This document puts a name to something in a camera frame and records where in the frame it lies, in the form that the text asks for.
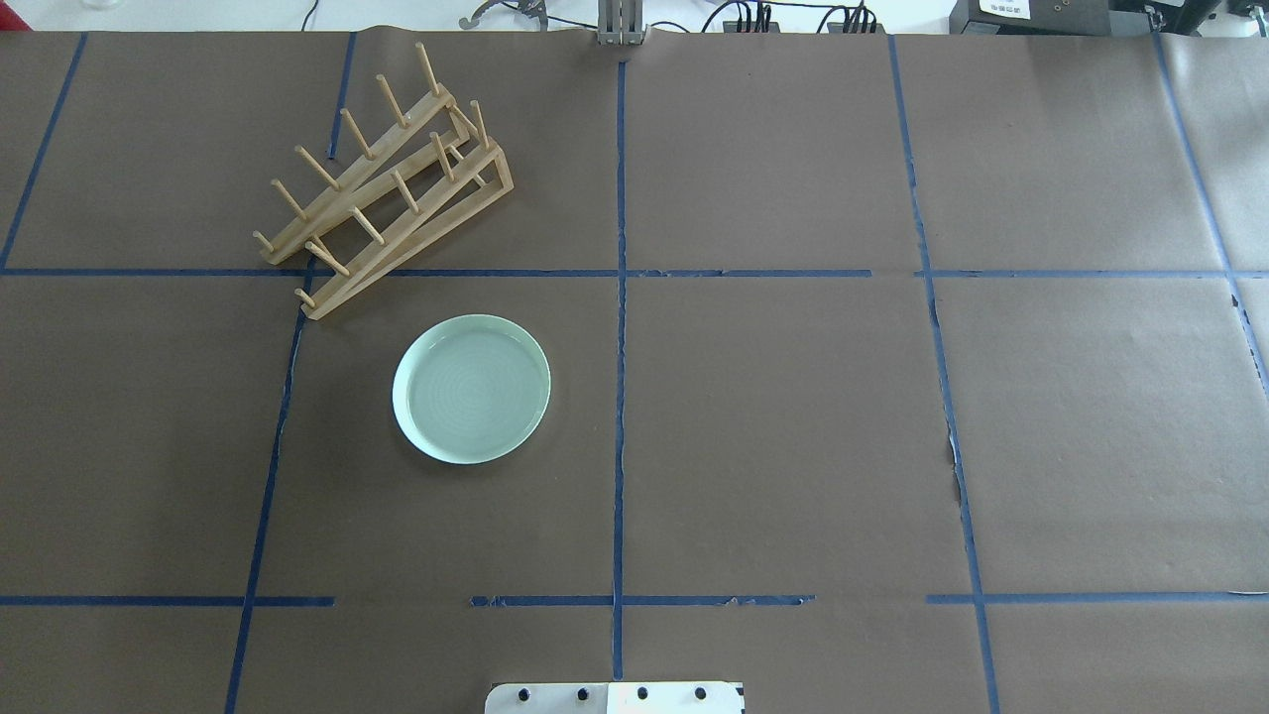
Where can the light green plate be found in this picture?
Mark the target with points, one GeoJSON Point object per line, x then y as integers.
{"type": "Point", "coordinates": [471, 389]}

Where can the wooden plate rack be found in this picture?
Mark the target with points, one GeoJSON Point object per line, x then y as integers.
{"type": "Point", "coordinates": [435, 167]}

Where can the black computer box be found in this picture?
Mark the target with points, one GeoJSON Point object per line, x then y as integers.
{"type": "Point", "coordinates": [1030, 18]}

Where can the aluminium frame post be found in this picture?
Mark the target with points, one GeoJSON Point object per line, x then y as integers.
{"type": "Point", "coordinates": [620, 23]}

